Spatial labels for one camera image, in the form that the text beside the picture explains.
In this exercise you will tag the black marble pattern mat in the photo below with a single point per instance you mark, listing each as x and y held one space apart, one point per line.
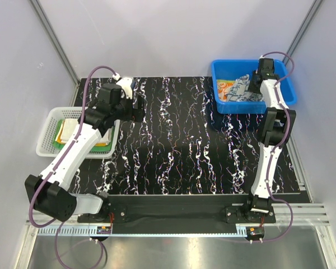
183 146

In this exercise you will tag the left aluminium frame post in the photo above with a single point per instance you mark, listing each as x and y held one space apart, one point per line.
44 20

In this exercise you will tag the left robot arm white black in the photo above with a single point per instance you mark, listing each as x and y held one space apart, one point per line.
48 192

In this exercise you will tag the right small circuit board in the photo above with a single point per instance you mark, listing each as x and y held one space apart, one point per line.
256 232

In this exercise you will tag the small circuit board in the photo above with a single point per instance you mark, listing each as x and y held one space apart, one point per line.
256 232
104 230

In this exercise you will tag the right aluminium frame post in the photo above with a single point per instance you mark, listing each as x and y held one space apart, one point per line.
306 23

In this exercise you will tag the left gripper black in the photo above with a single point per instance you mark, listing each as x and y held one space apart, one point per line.
135 115

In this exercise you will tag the light grey towel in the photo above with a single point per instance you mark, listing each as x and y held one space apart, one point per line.
68 129

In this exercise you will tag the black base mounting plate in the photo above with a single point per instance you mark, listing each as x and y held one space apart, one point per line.
175 227

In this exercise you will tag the aluminium rail front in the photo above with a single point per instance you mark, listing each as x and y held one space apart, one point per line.
302 213

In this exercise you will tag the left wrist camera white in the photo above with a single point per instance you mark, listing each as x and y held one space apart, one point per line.
127 84

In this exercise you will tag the blue plastic bin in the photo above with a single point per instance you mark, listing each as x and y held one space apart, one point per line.
231 69

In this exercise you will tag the aluminium frame post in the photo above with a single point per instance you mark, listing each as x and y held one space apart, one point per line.
306 23
44 20

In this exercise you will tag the green microfiber towel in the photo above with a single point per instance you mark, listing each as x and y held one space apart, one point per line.
105 143

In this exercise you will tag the white perforated plastic basket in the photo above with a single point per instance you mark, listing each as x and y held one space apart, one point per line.
44 145

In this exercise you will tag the brown yellow towel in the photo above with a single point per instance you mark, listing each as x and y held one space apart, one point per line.
58 139

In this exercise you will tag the grey blue patterned towel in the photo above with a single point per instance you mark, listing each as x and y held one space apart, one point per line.
239 91

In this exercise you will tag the left small circuit board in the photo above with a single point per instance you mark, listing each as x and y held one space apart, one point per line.
104 230

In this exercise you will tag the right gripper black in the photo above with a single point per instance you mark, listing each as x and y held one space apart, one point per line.
251 88

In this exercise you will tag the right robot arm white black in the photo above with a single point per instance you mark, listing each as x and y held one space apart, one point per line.
273 133

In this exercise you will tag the orange patterned cloth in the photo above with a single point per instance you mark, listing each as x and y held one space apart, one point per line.
224 87

